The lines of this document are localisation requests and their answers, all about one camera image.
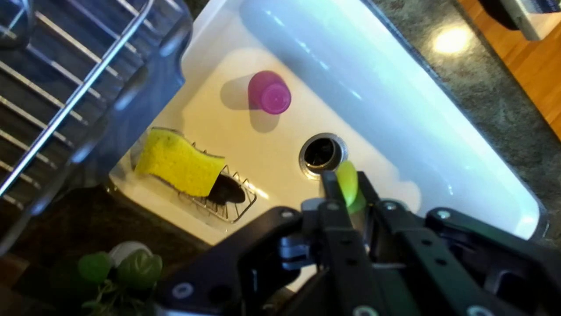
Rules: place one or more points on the yellow sponge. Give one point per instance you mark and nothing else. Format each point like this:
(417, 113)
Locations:
(170, 157)

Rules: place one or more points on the small potted plant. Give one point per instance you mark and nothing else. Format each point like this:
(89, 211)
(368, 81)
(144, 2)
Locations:
(123, 278)

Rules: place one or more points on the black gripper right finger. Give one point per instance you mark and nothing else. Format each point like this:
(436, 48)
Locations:
(417, 274)

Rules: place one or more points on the steel dish rack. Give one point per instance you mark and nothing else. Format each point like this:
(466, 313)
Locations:
(79, 81)

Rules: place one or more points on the purple plastic cup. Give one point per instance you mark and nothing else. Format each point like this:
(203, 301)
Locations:
(268, 92)

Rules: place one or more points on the wire sponge holder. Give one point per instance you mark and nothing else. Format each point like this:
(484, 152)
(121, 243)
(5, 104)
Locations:
(229, 197)

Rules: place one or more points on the white kitchen sink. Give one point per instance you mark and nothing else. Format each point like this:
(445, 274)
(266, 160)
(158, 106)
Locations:
(347, 76)

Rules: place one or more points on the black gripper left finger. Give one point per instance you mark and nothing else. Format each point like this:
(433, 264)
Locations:
(345, 259)

